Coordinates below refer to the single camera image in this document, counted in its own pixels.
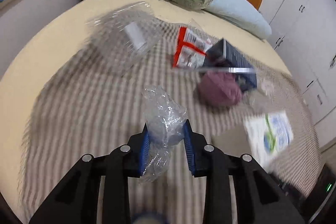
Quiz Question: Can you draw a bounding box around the light blue pillow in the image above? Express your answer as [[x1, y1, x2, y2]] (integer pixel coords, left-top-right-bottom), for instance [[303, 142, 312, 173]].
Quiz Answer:
[[203, 0, 272, 40]]

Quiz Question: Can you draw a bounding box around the purple crumpled bag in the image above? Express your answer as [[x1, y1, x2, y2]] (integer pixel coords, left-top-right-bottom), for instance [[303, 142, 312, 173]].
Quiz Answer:
[[197, 70, 243, 108]]

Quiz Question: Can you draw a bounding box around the red and white wrapper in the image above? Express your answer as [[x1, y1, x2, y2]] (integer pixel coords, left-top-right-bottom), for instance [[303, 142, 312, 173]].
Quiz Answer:
[[172, 26, 213, 69]]

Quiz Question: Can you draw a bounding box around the clear plastic bag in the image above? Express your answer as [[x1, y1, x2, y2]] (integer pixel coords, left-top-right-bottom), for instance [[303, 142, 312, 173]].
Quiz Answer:
[[142, 85, 188, 184]]

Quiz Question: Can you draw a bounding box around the brown checked cloth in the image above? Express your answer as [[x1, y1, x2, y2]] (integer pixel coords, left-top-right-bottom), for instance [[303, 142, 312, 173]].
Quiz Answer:
[[18, 17, 321, 224]]

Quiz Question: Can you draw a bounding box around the clear plastic container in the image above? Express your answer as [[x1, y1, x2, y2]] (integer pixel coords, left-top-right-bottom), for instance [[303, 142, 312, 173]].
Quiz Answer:
[[85, 1, 163, 69]]

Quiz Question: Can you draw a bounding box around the clear crumpled plastic film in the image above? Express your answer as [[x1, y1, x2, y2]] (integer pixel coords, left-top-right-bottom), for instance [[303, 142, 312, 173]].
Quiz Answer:
[[249, 74, 284, 112]]

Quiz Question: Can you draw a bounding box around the white wardrobe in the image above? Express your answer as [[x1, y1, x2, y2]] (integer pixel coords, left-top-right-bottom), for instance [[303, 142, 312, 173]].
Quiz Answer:
[[259, 0, 336, 135]]

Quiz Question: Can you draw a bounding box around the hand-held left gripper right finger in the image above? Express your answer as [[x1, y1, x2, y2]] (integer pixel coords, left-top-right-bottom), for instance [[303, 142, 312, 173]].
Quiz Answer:
[[184, 119, 306, 224]]

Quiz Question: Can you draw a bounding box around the white milk carton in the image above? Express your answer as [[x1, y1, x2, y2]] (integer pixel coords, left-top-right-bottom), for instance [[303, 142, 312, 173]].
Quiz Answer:
[[243, 110, 294, 169]]

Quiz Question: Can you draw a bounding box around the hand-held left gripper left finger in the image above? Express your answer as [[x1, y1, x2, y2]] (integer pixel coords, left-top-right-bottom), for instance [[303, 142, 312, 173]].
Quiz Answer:
[[29, 123, 150, 224]]

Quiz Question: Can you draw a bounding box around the dark blue carton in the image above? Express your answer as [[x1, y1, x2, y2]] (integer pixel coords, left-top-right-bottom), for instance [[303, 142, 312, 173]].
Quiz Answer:
[[202, 38, 259, 94]]

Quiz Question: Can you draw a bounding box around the cream bed sheet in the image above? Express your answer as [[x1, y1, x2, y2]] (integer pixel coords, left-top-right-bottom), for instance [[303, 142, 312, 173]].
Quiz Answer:
[[0, 0, 293, 114]]

